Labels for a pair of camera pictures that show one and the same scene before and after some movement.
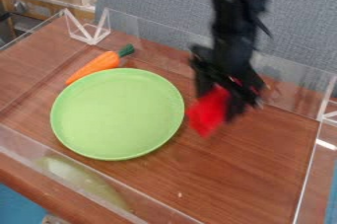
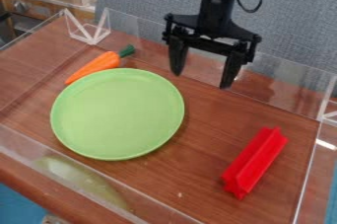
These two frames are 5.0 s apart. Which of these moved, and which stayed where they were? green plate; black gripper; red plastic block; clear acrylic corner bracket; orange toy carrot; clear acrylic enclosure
Moved: red plastic block; black gripper
Stayed: orange toy carrot; clear acrylic enclosure; green plate; clear acrylic corner bracket
